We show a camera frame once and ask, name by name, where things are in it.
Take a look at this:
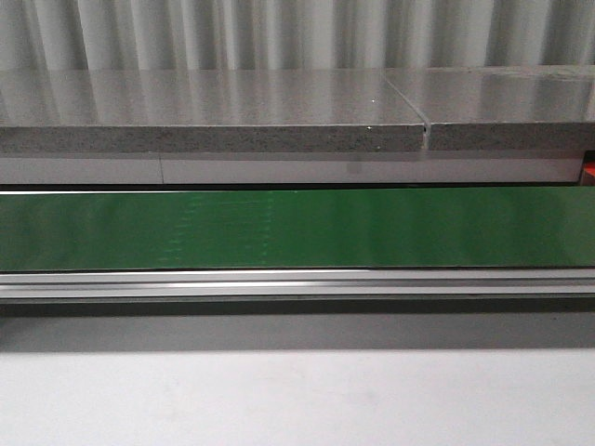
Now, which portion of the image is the white pleated curtain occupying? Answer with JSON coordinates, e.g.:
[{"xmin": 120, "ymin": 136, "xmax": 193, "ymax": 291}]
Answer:
[{"xmin": 1, "ymin": 1, "xmax": 594, "ymax": 70}]

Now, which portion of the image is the right grey stone slab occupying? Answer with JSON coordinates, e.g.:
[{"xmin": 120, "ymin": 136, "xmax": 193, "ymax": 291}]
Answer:
[{"xmin": 385, "ymin": 65, "xmax": 594, "ymax": 153}]

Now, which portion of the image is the green conveyor belt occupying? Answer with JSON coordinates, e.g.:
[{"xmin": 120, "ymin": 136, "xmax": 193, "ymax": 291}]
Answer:
[{"xmin": 1, "ymin": 186, "xmax": 594, "ymax": 272}]

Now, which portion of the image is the grey stone slab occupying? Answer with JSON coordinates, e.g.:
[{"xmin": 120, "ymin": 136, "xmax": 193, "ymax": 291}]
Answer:
[
  {"xmin": 385, "ymin": 65, "xmax": 594, "ymax": 153},
  {"xmin": 1, "ymin": 70, "xmax": 425, "ymax": 154}
]

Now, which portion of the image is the red plastic tray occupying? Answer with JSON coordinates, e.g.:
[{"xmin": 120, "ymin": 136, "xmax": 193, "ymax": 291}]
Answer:
[{"xmin": 581, "ymin": 162, "xmax": 595, "ymax": 186}]

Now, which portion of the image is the left grey stone slab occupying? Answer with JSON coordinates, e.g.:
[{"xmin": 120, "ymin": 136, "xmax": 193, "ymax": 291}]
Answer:
[{"xmin": 1, "ymin": 70, "xmax": 425, "ymax": 154}]

